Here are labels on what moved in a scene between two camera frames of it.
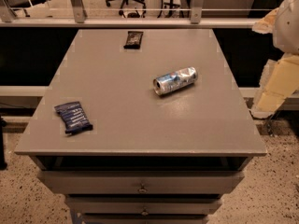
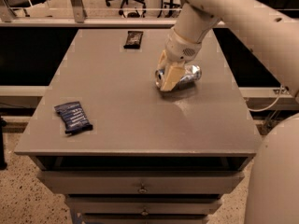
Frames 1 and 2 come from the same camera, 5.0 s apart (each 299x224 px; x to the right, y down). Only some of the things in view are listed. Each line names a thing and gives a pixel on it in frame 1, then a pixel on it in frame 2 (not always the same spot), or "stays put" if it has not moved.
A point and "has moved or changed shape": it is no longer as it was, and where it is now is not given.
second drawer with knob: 143,204 stays put
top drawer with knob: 141,182 stays put
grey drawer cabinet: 142,126 stays put
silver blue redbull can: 175,80 has moved or changed shape
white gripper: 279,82 to 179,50
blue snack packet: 73,118 stays put
